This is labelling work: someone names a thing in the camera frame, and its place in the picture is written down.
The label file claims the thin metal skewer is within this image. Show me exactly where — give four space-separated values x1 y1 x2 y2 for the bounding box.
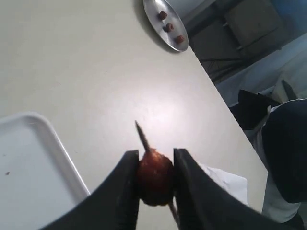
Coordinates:
134 119 183 230

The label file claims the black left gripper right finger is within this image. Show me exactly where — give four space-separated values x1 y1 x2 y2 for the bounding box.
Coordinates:
174 149 288 230

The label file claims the person in dark jacket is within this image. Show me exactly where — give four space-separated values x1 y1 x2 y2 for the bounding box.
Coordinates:
236 90 307 230

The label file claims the white rectangular plastic tray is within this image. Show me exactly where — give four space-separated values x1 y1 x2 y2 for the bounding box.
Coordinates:
0 112 90 230

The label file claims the brown meatball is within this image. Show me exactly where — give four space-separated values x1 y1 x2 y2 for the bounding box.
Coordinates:
137 148 176 207

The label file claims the round metal plate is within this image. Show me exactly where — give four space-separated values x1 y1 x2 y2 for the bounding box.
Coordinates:
143 0 189 52

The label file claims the white paper tissue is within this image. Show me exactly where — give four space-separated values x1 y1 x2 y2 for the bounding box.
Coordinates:
198 162 249 206

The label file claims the small meat chunk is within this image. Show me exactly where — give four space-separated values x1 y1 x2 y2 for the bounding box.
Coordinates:
175 35 186 46
164 23 174 33
157 11 168 21

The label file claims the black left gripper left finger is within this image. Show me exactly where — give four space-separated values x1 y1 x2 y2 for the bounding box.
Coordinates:
43 150 140 230

